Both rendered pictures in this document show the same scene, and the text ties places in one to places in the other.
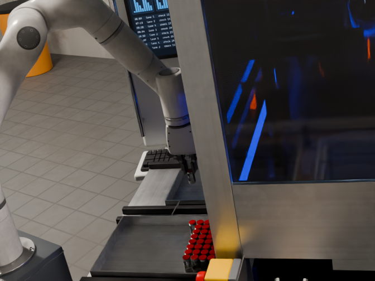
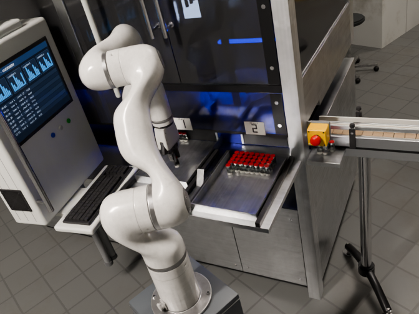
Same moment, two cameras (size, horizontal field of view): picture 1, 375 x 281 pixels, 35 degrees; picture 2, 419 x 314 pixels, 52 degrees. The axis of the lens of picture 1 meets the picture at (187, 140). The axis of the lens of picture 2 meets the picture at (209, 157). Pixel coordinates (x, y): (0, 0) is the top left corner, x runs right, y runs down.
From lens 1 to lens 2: 182 cm
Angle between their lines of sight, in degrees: 64
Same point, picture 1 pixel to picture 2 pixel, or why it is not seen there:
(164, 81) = (161, 89)
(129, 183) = not seen: outside the picture
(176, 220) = (212, 179)
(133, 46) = not seen: hidden behind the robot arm
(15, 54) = (159, 76)
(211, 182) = (298, 80)
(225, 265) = (315, 124)
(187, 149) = (175, 138)
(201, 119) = (294, 40)
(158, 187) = not seen: hidden behind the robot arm
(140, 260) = (244, 197)
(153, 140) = (50, 214)
